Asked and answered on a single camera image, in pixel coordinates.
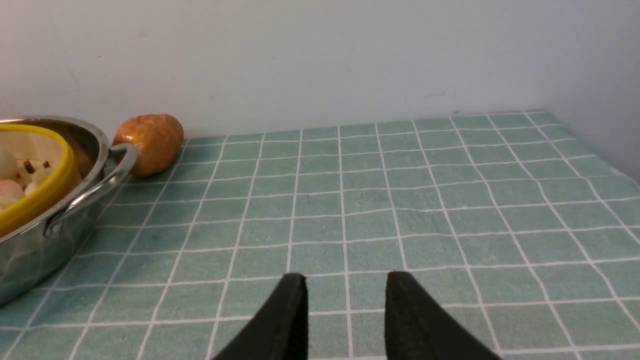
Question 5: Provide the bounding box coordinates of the pink bun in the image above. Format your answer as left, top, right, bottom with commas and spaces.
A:
0, 178, 25, 201

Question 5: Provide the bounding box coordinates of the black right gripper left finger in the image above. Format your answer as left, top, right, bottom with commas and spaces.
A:
213, 273, 309, 360

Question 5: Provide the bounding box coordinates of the bamboo steamer basket yellow rim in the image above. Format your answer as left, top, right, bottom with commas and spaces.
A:
0, 123, 82, 237

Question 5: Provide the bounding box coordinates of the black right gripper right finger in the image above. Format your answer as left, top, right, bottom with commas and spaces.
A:
385, 271, 500, 360

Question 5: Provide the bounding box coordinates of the brown potato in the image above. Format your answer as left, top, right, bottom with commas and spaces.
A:
111, 113, 185, 178

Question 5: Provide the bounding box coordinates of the green checkered tablecloth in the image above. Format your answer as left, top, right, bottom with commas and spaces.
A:
1, 111, 639, 360

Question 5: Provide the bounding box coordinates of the stainless steel pot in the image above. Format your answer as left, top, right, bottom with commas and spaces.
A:
0, 116, 138, 305

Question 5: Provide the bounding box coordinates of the white bun at right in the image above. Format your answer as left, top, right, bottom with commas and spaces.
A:
23, 167, 56, 196

